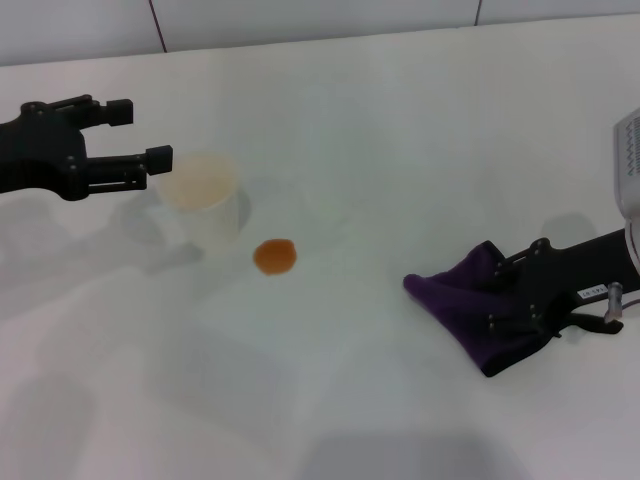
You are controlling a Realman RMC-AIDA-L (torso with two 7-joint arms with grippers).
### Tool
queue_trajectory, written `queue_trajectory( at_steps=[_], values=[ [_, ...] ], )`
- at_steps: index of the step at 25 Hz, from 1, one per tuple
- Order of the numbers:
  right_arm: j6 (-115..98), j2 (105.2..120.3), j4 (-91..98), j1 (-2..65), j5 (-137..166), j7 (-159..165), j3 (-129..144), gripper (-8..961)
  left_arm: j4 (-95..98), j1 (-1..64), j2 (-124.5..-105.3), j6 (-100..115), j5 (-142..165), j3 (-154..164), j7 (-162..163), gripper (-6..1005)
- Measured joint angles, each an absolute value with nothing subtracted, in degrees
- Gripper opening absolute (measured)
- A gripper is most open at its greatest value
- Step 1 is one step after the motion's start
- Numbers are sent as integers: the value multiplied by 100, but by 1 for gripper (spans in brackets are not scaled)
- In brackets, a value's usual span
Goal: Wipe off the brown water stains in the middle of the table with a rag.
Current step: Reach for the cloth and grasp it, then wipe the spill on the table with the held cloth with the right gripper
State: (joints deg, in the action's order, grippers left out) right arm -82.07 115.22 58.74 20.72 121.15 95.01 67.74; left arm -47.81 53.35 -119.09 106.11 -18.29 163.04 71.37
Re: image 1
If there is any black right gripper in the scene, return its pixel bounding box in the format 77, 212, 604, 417
486, 227, 640, 335

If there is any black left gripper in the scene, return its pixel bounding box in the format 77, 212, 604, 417
0, 92, 175, 203

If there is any purple rag with black trim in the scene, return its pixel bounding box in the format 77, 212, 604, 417
402, 239, 626, 379

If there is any white paper cup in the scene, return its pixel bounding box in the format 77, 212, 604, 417
156, 153, 241, 255

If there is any brown water stain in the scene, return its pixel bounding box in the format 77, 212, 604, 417
252, 238, 300, 277

